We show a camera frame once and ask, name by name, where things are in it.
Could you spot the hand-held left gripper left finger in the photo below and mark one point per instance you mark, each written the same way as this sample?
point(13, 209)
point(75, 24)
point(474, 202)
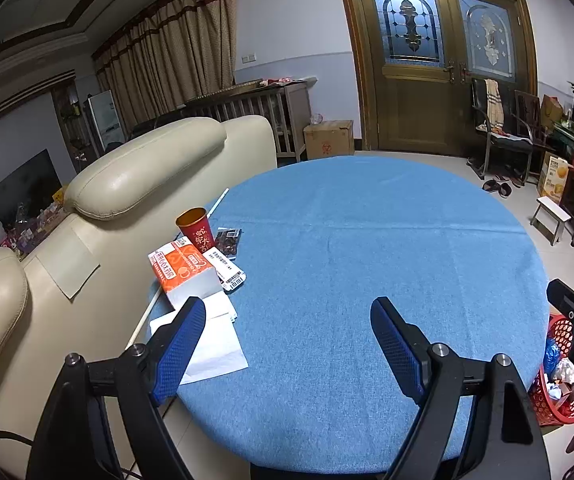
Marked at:
point(177, 345)

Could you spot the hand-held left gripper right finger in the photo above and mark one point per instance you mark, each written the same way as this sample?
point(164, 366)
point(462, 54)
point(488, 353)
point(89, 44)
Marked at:
point(397, 345)

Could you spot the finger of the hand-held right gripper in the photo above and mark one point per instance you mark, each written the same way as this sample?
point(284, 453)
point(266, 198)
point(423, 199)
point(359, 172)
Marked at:
point(564, 295)

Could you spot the white bag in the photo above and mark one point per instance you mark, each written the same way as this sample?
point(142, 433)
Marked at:
point(565, 371)

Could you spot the blue plastic bag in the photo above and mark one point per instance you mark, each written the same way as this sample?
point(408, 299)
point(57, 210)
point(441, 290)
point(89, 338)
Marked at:
point(552, 355)

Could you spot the red plastic basket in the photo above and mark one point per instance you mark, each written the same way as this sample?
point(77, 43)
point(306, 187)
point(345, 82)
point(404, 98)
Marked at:
point(547, 405)

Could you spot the white paper sheets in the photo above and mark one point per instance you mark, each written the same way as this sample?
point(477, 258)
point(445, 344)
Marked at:
point(217, 345)

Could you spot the white napkin stack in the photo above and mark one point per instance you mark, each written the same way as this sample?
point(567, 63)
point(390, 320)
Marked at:
point(219, 305)

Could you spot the orange white carton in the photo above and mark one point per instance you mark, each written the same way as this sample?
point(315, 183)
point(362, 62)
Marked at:
point(184, 272)

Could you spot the small white stool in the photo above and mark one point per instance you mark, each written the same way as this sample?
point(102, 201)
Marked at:
point(551, 215)

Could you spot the white barcode label packet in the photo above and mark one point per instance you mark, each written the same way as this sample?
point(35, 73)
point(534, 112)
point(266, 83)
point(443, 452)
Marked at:
point(229, 275)

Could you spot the yellow printed carton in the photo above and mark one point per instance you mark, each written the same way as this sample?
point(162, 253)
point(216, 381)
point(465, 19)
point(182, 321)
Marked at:
point(553, 180)

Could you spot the red paper cup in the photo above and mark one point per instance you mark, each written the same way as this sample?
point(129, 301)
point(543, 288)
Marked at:
point(197, 230)

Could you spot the dark snack packet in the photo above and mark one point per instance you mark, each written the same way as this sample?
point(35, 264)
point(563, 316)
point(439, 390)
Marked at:
point(229, 240)

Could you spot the beige paper sheet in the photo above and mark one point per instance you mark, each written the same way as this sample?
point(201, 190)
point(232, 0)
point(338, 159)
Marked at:
point(67, 265)

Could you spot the black metal chair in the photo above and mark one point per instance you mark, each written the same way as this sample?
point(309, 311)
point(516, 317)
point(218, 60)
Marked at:
point(507, 147)

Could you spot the open brown cardboard box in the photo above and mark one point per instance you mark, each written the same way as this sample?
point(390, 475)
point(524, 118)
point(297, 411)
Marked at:
point(552, 110)

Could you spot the brown wooden chair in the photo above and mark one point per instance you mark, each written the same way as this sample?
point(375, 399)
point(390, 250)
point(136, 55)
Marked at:
point(529, 115)

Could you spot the cream leather sofa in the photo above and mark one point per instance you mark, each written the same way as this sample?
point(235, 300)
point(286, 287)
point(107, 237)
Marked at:
point(117, 170)

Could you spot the pile of colourful packets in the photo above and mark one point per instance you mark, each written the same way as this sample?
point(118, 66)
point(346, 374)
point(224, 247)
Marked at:
point(22, 232)

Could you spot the striped scarf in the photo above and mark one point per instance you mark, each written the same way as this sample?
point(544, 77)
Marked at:
point(493, 102)

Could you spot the black flat television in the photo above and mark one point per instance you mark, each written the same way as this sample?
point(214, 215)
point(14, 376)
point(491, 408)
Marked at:
point(17, 195)

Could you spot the white standing air conditioner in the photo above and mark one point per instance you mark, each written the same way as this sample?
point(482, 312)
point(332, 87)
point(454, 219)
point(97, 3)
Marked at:
point(107, 120)

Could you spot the small glass jar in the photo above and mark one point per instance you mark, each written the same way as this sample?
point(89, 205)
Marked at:
point(317, 118)

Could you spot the wooden glass-panel door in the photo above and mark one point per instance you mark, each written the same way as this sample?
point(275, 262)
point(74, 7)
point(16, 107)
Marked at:
point(417, 100)

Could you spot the wooden radiator cover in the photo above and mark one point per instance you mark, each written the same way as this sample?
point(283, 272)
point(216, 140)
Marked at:
point(257, 110)

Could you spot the dark display cabinet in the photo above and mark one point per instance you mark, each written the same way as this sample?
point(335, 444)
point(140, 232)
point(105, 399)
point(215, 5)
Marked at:
point(72, 120)

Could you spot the beige striped curtain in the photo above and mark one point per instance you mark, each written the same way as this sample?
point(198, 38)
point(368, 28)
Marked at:
point(167, 50)

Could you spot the white wall socket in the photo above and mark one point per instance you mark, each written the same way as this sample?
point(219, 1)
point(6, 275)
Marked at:
point(249, 58)

